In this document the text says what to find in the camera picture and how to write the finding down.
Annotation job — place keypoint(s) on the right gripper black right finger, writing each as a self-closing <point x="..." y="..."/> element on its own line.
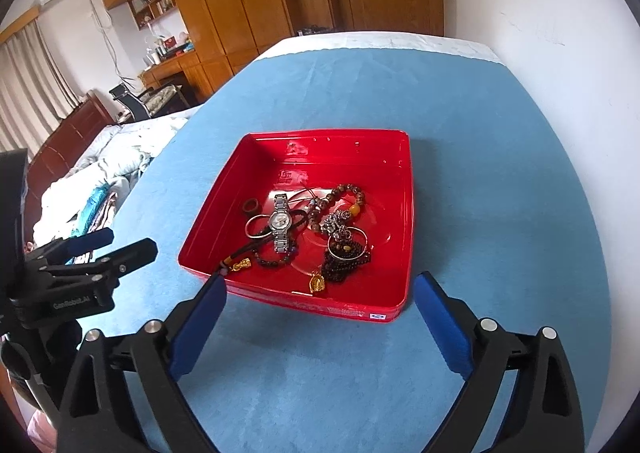
<point x="543" y="414"/>

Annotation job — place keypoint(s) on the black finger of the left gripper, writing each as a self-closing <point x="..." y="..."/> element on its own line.
<point x="64" y="251"/>
<point x="120" y="260"/>

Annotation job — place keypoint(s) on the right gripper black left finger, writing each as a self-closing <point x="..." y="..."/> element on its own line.
<point x="97" y="413"/>

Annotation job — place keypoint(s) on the gold charm black cord pendant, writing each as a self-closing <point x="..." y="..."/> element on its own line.
<point x="261" y="251"/>

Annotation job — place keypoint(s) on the silver metal wristwatch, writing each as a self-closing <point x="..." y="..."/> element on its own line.
<point x="280" y="207"/>

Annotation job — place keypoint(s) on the black bead necklace gold pendant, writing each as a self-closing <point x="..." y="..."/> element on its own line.
<point x="334" y="271"/>

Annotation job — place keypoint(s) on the thin silver ring bangle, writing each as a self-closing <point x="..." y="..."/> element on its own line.
<point x="350" y="237"/>

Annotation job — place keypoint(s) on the dark wooden bed headboard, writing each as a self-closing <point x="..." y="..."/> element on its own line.
<point x="60" y="152"/>

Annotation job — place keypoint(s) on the beige curtain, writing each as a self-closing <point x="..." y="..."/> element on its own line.
<point x="34" y="95"/>

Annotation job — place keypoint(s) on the black office chair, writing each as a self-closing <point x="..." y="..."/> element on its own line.
<point x="153" y="102"/>

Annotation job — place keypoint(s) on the red metal tin box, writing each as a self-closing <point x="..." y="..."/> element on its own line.
<point x="340" y="177"/>

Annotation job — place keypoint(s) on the wooden desk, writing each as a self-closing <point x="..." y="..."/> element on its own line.
<point x="185" y="69"/>

